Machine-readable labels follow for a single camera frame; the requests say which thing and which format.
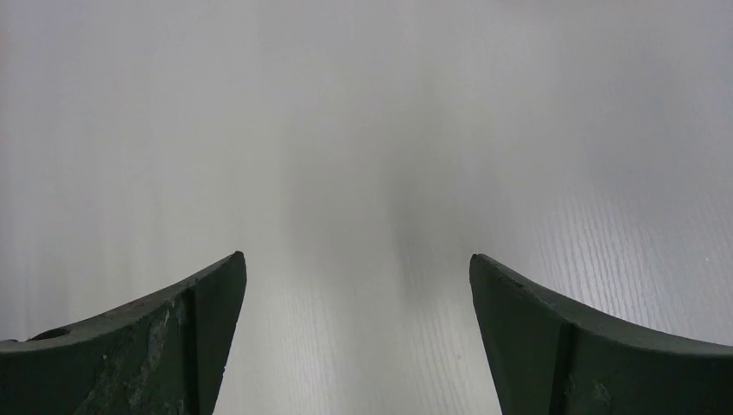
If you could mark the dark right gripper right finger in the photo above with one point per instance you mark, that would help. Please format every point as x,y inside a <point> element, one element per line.
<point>550,354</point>

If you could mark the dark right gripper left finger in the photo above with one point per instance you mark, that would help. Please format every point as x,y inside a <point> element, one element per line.
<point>164,353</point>

